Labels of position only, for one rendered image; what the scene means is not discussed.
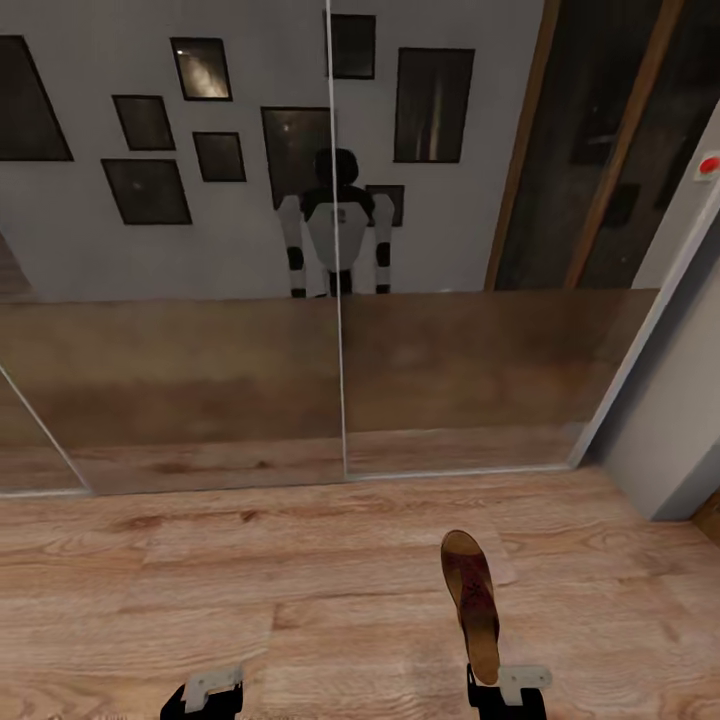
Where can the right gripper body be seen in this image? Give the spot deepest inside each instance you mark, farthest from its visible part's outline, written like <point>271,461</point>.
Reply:
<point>492,705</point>

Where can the sandal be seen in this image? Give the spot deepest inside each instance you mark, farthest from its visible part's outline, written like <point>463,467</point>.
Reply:
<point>468,578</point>

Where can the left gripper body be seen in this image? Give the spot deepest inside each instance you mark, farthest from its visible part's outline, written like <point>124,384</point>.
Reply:
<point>218,707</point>

